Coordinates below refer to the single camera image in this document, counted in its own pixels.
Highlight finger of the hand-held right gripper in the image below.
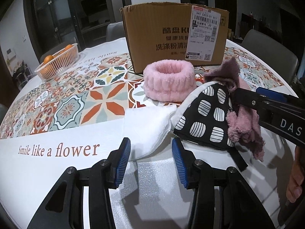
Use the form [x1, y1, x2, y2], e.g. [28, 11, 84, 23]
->
[234, 88, 277, 117]
[256, 87, 305, 115]

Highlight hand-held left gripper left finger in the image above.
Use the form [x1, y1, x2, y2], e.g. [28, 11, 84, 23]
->
[27, 137, 132, 229]

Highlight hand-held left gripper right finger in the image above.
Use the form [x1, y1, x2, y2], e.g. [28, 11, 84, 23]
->
[172, 138, 271, 229]

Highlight mauve fluffy cloth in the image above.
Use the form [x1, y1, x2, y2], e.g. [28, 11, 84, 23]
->
[202, 57, 265, 162]

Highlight white towel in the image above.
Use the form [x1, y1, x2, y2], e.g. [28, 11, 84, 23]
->
[121, 105, 177, 160]

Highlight black white patterned oven mitt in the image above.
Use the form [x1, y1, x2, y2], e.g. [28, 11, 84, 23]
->
[173, 81, 249, 172]

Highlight pink fluffy headband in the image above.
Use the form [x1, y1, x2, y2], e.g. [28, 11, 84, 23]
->
[142, 61, 197, 100]

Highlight brown cardboard box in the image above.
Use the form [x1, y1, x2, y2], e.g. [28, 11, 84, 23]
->
[119, 2, 230, 74]

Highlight person's right hand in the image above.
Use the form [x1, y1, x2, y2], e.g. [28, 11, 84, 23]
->
[285, 145, 305, 204]

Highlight white plastic basket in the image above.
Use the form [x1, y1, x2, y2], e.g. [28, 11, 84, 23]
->
[35, 43, 79, 81]

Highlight white storage rack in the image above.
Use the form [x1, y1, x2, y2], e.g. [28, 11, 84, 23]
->
[7, 60, 32, 87]

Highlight dark sliding glass door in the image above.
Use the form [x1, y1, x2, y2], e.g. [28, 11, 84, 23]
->
[30, 0, 130, 53]

